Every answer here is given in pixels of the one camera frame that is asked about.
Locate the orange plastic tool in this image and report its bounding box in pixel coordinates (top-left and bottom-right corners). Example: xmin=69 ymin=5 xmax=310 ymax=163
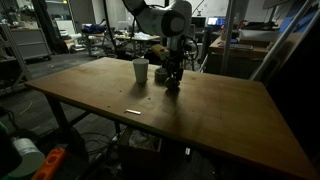
xmin=31 ymin=147 xmax=66 ymax=180

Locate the lit computer monitor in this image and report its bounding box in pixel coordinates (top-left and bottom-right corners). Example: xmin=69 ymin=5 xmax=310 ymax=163
xmin=207 ymin=17 xmax=224 ymax=26

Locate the white tape roll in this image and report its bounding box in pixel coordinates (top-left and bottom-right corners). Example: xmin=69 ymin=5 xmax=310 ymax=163
xmin=9 ymin=138 xmax=45 ymax=178

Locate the small white paper strip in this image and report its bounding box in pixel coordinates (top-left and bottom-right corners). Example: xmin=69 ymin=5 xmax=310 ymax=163
xmin=125 ymin=109 xmax=141 ymax=115

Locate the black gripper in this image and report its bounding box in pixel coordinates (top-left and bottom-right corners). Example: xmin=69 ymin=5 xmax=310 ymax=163
xmin=166 ymin=36 xmax=186 ymax=79

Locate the short dark grey cup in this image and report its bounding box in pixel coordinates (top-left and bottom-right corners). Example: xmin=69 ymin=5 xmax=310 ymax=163
xmin=154 ymin=68 xmax=168 ymax=83

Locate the open cardboard box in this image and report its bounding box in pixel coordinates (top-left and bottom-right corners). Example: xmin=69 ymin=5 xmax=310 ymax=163
xmin=118 ymin=128 xmax=162 ymax=169

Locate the white paper cup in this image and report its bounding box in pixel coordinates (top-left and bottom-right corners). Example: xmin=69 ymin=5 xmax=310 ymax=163
xmin=132 ymin=58 xmax=149 ymax=83

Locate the grey drawer cabinet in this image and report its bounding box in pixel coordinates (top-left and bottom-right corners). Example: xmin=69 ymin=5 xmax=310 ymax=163
xmin=11 ymin=28 xmax=51 ymax=60

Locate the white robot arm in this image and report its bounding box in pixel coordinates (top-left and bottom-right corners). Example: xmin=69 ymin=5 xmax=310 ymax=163
xmin=122 ymin=0 xmax=192 ymax=80

